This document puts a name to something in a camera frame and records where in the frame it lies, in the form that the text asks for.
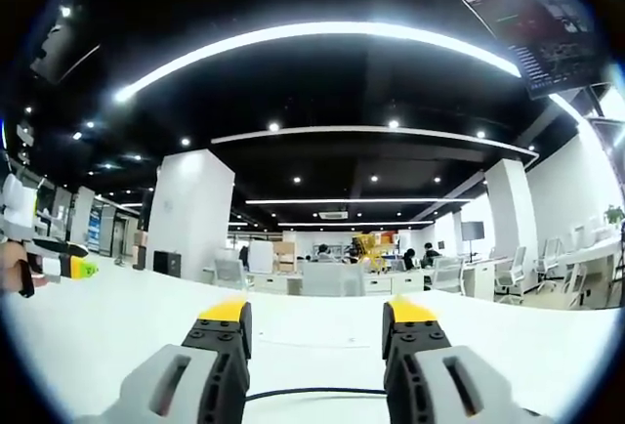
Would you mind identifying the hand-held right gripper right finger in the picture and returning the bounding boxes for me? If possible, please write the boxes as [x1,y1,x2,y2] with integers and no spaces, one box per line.
[381,294,544,424]

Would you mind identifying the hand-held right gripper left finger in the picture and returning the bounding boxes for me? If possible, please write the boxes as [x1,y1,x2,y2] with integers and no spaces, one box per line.
[73,295,254,424]

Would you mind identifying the dark data cable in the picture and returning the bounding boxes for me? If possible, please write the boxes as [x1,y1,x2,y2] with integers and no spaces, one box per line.
[243,386,388,402]

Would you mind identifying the white desk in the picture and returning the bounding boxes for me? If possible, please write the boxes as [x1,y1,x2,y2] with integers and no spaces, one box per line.
[3,253,624,424]

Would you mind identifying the person's left hand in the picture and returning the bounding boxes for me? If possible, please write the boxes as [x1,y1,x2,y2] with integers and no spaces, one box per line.
[0,239,36,298]

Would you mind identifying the white office chair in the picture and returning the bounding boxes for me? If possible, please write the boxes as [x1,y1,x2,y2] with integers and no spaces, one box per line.
[213,256,251,291]
[535,236,563,294]
[493,246,529,304]
[431,256,466,294]

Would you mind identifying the black cabinet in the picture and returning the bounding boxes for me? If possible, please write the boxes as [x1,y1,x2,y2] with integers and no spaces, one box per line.
[152,249,183,279]

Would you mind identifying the grey office chair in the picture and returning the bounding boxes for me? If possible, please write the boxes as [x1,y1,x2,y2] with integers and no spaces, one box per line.
[301,261,366,298]

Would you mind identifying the black screen on stand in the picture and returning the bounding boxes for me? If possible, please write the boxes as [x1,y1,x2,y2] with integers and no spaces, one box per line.
[460,221,485,262]

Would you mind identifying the dark hanging ceiling panel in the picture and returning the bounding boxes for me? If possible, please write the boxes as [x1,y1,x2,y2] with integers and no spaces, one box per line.
[29,22,103,85]

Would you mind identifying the straight ceiling light strip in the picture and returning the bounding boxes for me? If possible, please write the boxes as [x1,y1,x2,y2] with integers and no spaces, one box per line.
[243,195,463,206]

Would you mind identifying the long curved ceiling light strip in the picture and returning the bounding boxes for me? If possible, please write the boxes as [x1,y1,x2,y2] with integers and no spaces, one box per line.
[113,20,523,104]

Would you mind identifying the hanging computer monitor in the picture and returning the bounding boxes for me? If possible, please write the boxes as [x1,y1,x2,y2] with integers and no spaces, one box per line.
[462,0,605,101]

